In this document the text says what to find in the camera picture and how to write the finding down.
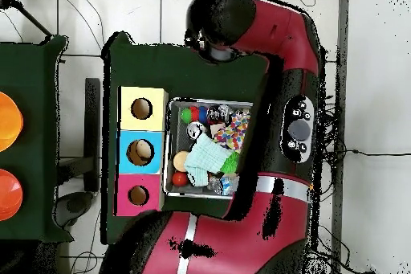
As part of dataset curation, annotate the crushed clear plastic bottle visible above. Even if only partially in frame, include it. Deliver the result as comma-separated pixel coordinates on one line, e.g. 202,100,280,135
208,174,238,197

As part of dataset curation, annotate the toy hamburger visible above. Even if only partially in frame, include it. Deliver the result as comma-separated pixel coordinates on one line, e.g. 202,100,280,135
173,151,192,173

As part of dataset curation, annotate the mint green cloth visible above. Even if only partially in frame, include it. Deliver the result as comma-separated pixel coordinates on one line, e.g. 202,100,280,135
185,133,240,188

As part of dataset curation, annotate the colourful polka dot cloth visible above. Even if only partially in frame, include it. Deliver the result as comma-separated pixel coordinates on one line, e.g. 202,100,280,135
213,112,251,153

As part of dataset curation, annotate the dark green table cloth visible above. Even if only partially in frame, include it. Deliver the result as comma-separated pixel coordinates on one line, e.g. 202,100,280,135
0,35,69,243
101,31,271,246

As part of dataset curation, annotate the shallow clear mesh bin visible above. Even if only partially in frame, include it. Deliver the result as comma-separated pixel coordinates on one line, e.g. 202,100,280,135
163,98,254,199

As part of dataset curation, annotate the black stand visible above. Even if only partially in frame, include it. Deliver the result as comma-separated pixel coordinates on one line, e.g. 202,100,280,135
83,77,103,193

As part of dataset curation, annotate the crushed silver can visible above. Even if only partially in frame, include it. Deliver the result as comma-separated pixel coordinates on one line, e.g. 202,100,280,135
186,121,206,141

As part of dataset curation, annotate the red ball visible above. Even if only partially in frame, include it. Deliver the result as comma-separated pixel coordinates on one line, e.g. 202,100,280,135
171,170,189,188

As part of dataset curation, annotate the orange bowl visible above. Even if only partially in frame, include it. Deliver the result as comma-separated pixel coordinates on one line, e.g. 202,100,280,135
0,91,24,153
0,168,24,223

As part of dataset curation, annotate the wooden box with three holes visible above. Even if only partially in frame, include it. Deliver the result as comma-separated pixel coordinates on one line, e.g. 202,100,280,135
115,86,169,219

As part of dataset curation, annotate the black cable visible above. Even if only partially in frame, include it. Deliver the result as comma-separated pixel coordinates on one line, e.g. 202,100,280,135
333,148,411,159

